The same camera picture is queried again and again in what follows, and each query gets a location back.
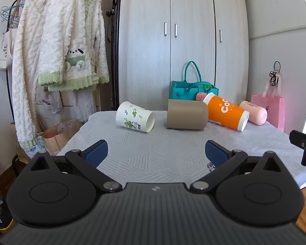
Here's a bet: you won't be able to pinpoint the white and green fluffy jacket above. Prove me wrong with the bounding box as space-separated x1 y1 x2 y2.
37 0 110 92

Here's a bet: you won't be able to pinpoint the white cup with green print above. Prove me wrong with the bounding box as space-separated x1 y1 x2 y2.
115 101 156 134

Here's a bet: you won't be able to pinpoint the orange cup with white lid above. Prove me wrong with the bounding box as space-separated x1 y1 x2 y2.
203 92 250 132

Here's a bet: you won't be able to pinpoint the white fluffy robe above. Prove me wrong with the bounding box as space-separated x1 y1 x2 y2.
11 0 54 150

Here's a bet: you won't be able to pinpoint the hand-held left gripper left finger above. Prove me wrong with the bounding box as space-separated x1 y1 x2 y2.
24 139 123 193

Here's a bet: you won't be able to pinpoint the teal felt handbag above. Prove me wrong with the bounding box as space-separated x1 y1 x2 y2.
170 61 219 103

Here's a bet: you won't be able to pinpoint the pink cup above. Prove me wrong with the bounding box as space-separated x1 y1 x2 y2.
239 100 268 126

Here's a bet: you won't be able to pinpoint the white canvas tote bag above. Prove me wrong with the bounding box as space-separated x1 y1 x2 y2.
0 4 21 70

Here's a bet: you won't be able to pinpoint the black cord loops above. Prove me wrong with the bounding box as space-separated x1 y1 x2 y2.
268 61 282 87

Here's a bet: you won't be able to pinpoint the grey printed shirt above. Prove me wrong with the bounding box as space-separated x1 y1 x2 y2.
35 85 65 116

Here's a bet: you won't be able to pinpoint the brown paper bag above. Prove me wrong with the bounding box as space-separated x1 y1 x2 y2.
38 118 85 157

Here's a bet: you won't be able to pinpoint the blue wire hangers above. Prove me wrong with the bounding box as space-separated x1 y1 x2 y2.
0 0 26 29

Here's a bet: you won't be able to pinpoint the pink paper gift bag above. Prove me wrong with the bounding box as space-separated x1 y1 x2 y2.
251 78 285 133

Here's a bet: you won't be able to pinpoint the black light stand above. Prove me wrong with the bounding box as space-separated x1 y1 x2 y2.
105 0 121 112

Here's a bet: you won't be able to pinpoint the grey wooden wardrobe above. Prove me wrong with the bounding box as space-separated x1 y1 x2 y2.
117 0 251 112

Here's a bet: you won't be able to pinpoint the light grey patterned tablecloth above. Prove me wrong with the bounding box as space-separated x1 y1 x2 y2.
54 110 306 190

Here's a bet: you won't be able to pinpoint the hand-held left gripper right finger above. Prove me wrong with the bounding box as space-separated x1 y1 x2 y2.
189 139 287 193

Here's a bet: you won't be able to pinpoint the black metal clothes rack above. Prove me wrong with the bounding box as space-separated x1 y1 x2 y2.
4 0 62 176

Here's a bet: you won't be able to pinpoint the tan plastic cup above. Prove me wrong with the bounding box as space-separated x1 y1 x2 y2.
166 99 209 131

